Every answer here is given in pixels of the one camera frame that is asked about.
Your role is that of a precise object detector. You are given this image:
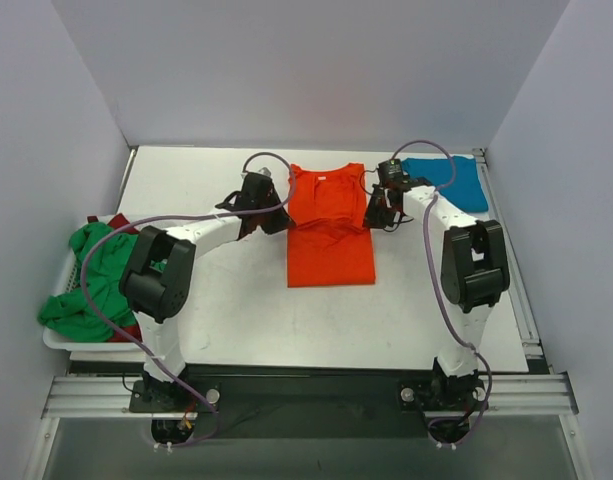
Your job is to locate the dark red t-shirt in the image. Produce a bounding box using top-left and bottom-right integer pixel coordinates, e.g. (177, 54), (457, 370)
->
(84, 213), (139, 238)

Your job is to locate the folded blue t-shirt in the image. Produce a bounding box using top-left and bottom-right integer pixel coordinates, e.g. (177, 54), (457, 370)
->
(402, 156), (489, 214)

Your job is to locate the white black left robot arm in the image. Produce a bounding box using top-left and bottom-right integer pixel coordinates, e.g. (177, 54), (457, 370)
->
(119, 170), (294, 412)

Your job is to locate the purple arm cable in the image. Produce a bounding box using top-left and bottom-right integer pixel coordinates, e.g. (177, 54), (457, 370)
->
(79, 151), (300, 447)
(393, 139), (492, 446)

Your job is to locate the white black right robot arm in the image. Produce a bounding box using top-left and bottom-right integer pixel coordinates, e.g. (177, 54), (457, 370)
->
(364, 159), (510, 408)

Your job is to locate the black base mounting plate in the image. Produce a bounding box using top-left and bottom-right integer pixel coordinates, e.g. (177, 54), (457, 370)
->
(122, 366), (492, 447)

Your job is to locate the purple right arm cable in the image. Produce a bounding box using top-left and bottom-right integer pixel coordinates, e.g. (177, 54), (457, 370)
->
(393, 139), (492, 446)

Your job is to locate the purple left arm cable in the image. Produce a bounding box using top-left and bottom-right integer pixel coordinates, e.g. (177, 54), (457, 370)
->
(79, 151), (300, 447)

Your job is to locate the green t-shirt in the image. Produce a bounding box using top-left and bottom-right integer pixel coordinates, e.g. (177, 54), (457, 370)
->
(37, 222), (142, 344)

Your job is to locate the orange t-shirt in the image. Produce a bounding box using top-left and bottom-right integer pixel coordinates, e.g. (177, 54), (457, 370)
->
(287, 163), (376, 288)

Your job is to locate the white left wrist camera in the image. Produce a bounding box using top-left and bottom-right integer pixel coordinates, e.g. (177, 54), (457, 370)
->
(241, 167), (272, 178)

